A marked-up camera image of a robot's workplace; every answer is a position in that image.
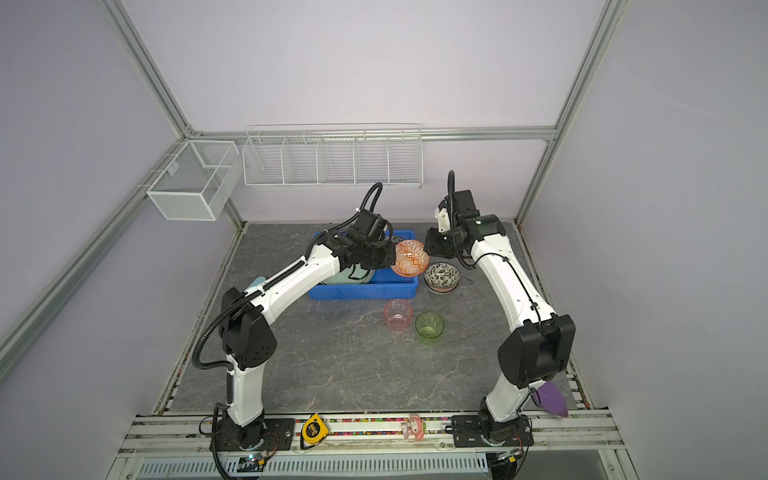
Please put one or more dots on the blue white patterned bowl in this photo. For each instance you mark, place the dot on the blue white patterned bowl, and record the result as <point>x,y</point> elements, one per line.
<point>442,274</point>

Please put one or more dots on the aluminium front rail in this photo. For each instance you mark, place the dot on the aluminium front rail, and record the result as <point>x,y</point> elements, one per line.
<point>188,435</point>

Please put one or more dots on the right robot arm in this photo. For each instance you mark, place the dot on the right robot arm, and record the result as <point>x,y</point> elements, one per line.
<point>540,340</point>

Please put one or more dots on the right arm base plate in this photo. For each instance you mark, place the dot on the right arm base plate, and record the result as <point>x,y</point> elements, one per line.
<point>475,431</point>

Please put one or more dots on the teal spatula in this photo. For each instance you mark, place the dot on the teal spatula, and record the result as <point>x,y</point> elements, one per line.
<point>256,282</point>

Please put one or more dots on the dark rimmed bottom bowl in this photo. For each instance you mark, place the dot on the dark rimmed bottom bowl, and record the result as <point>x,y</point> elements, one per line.
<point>441,290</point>

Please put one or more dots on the white mesh box basket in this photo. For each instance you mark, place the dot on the white mesh box basket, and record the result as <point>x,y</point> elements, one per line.
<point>198,181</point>

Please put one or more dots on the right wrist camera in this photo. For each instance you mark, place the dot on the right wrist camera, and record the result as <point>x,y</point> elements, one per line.
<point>442,217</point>

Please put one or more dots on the yellow tape measure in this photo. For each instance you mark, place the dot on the yellow tape measure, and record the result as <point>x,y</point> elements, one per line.
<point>313,432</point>

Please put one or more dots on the orange red patterned bowl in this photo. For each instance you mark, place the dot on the orange red patterned bowl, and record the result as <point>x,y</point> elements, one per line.
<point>411,258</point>

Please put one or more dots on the white vent grille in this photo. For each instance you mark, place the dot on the white vent grille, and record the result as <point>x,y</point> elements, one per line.
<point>322,466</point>

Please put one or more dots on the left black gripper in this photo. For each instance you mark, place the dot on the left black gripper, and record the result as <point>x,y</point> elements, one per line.
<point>390,258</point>

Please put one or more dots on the light green flower plate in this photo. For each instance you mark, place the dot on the light green flower plate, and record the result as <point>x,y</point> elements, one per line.
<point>350,276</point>

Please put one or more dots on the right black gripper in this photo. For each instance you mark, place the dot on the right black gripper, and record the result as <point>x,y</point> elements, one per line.
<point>434,249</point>

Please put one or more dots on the green transparent cup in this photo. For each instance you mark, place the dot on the green transparent cup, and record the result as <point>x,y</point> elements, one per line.
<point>429,327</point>

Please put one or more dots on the blue plastic bin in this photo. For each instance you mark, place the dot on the blue plastic bin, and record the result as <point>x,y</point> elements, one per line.
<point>385,285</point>

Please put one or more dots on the purple pink spatula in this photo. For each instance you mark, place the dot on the purple pink spatula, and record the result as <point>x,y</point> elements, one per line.
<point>549,397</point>

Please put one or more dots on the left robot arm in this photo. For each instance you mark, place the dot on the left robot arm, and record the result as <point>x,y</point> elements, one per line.
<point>240,339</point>

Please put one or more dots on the pink transparent cup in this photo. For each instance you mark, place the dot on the pink transparent cup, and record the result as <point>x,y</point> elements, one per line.
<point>398,314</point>

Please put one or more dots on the pink toy figure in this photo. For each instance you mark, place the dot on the pink toy figure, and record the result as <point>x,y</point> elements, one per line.
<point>413,428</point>

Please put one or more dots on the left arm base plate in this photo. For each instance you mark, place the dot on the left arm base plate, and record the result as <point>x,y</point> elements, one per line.
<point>270,433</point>

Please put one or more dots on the white wire shelf basket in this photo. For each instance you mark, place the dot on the white wire shelf basket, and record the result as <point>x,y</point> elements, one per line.
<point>333,155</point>

